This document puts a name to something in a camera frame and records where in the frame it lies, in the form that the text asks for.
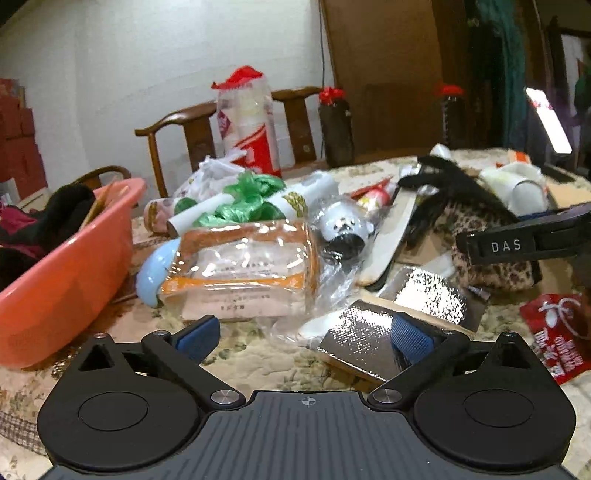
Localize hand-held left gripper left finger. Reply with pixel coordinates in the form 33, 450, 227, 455
78, 316, 246, 412

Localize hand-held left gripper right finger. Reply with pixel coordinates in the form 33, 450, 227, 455
366, 312, 533, 411

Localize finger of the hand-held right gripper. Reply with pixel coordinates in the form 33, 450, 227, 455
456, 226, 542, 267

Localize floral cloth-covered desktop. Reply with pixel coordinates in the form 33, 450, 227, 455
0, 147, 591, 480

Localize leopard print pouch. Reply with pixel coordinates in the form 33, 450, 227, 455
450, 203, 544, 293

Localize flat cardboard piece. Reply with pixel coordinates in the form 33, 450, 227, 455
545, 178, 591, 209

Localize silver foil packet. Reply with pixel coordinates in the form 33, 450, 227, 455
376, 265, 488, 329
314, 300, 445, 385

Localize white paper cups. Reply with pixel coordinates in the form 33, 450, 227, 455
479, 163, 548, 217

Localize black glove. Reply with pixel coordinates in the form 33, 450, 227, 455
398, 155, 519, 246

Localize light blue plastic scoop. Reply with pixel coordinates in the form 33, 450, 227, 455
137, 237, 184, 309

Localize clear bagged bread package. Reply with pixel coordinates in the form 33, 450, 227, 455
159, 220, 321, 322

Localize clear plastic wrapper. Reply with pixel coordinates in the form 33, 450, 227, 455
259, 256, 370, 348

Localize red printed packet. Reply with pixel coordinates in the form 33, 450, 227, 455
519, 292, 591, 387

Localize beige shoe insole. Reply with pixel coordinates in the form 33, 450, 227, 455
359, 187, 419, 289

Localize dark bottle with red cap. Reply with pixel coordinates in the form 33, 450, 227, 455
318, 87, 356, 169
434, 84, 468, 149

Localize panda-shaped bottle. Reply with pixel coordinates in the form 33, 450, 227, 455
318, 200, 376, 265

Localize red squeeze tube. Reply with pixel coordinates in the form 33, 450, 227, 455
350, 178, 399, 211

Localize green plastic bags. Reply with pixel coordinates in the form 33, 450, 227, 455
191, 171, 288, 228

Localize pink plastic basin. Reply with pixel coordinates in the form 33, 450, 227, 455
0, 178, 147, 370

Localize white plastic bag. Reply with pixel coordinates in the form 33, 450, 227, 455
177, 154, 246, 205

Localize green hanging cloth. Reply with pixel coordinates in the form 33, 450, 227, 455
475, 0, 528, 149

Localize tan flat card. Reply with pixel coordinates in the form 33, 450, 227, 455
82, 181, 122, 228

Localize white tube with gold print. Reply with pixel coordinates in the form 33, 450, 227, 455
166, 170, 341, 239

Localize black cloth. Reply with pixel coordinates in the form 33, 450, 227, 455
0, 184, 97, 291

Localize wooden armchair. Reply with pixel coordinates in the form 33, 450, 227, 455
68, 165, 133, 191
135, 87, 329, 200

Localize bagged stack of paper cups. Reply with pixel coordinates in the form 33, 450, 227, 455
211, 66, 283, 180

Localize maroon cloth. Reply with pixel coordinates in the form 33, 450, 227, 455
0, 205, 44, 260

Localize stack of red boxes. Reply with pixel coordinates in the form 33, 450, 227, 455
0, 78, 49, 205

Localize wall cable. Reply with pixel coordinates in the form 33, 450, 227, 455
318, 0, 328, 89

